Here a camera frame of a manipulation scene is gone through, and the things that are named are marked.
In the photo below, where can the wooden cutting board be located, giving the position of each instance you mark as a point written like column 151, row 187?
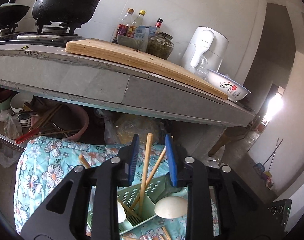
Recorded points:
column 116, row 53

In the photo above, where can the black cooking pot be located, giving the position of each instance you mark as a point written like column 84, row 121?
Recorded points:
column 45, row 12

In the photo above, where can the glass pickle jar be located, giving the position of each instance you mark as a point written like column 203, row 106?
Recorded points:
column 160, row 45

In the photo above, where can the beige plastic spoon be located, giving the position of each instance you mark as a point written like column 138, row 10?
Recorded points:
column 171, row 207

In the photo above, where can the white air fryer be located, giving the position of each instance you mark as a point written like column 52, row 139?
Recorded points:
column 208, row 43

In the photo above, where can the white floral bowl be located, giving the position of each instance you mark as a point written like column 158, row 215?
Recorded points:
column 235, row 91

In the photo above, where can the grey concrete counter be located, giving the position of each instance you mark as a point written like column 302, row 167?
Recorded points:
column 199, row 119

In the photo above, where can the gas stove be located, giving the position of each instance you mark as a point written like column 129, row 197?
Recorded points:
column 49, row 36

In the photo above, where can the blue seasoning bag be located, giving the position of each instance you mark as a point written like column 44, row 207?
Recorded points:
column 142, row 35

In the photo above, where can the pink plastic basin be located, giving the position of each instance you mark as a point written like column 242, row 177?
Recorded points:
column 65, row 121

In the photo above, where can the red cap sauce bottle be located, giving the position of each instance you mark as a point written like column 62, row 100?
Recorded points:
column 158, row 24

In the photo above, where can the yellow cap vinegar bottle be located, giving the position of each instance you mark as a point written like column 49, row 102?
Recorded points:
column 135, row 24

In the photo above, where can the soy sauce bottle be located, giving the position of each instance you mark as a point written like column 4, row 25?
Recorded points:
column 123, row 25

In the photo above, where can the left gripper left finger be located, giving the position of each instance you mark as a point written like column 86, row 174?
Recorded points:
column 129, row 157

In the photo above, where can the floral quilted cloth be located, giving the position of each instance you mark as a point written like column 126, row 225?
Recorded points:
column 46, row 161

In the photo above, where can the black wok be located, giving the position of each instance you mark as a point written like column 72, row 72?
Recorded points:
column 12, row 13

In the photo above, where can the broom and dustpan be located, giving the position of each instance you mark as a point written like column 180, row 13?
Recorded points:
column 263, row 169

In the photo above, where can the stacked bowls on shelf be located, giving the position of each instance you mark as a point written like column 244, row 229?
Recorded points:
column 12, row 103

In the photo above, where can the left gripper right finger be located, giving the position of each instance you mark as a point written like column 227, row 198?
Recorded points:
column 176, row 155

